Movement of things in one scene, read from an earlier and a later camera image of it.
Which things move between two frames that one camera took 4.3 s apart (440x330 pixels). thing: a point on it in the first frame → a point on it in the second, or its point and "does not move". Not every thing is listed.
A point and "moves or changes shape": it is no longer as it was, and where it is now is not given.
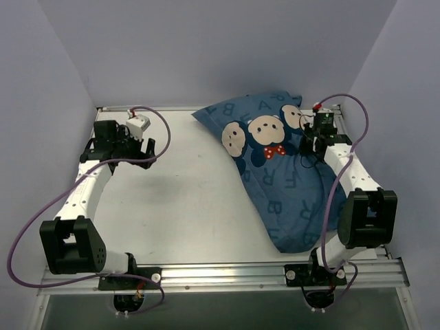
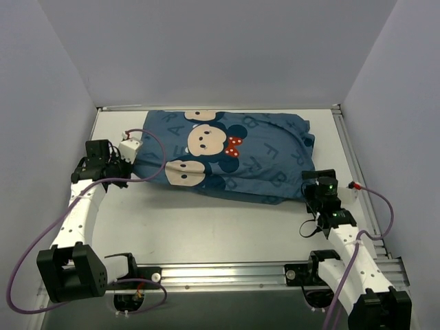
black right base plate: [304, 275] does not move
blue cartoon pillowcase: [298, 196] moves or changes shape
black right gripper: [310, 144] → [310, 192]
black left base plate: [128, 282] does not move
